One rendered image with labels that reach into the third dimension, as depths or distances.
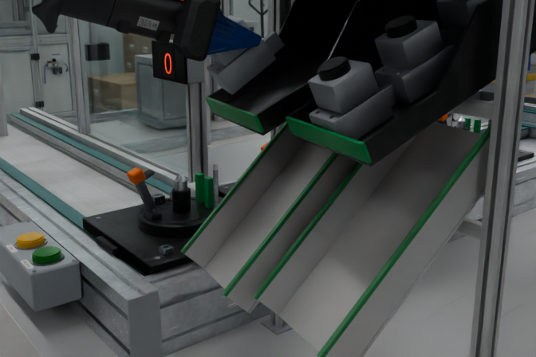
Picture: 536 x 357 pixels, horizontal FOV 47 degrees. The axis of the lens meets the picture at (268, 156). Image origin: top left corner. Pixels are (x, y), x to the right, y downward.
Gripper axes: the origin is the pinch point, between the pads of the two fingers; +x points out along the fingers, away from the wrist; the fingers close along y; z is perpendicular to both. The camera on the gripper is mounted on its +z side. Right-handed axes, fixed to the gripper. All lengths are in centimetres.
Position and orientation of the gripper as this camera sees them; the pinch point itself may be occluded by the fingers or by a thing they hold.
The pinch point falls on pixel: (223, 29)
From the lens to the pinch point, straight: 68.5
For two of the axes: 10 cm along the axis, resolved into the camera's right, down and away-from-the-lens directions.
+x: 8.9, 1.7, 4.3
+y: -3.6, -3.0, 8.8
